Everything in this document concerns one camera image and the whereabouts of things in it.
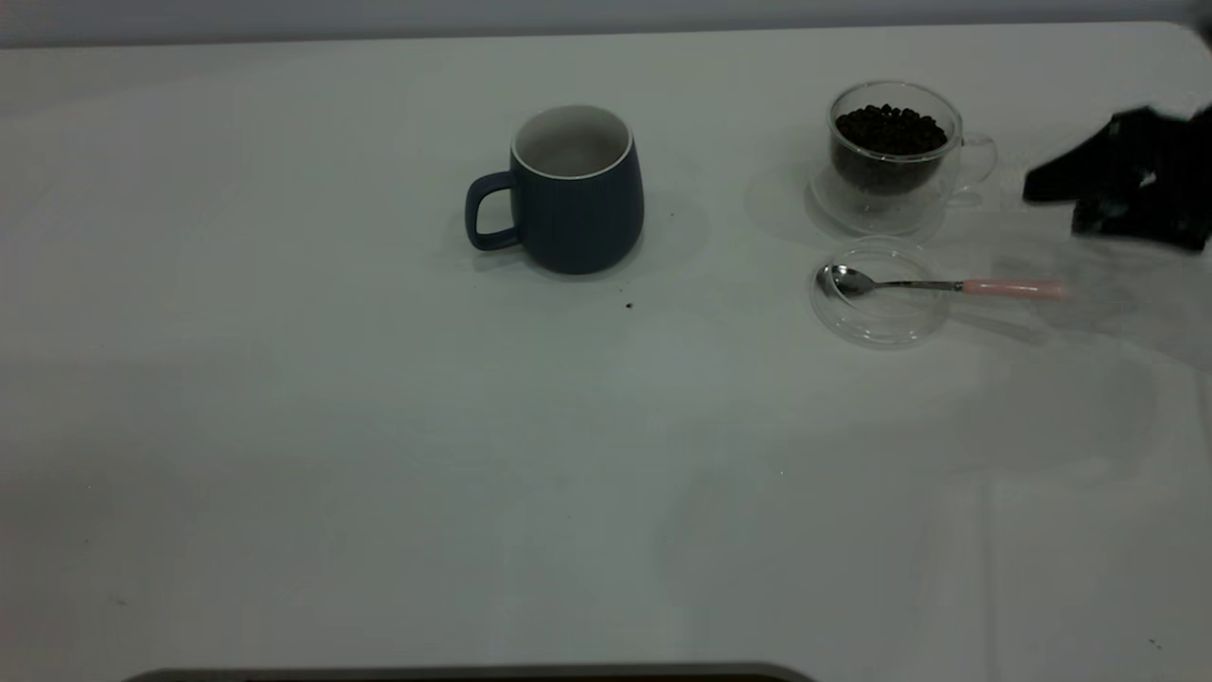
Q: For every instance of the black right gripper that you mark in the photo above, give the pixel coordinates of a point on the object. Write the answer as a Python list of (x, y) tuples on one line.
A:
[(1188, 180)]

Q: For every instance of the dark grey ceramic mug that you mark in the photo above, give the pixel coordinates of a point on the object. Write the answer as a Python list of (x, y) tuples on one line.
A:
[(582, 223)]

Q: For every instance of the dark coffee beans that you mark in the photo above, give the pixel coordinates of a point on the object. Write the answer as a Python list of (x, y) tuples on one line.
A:
[(890, 137)]

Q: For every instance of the clear round glass lid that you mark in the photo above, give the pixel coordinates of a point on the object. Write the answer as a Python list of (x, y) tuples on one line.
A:
[(881, 322)]

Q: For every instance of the clear glass saucer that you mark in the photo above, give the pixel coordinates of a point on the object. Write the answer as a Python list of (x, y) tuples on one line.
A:
[(833, 213)]

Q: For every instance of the clear double-wall glass cup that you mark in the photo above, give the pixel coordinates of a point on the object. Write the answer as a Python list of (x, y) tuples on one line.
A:
[(890, 180)]

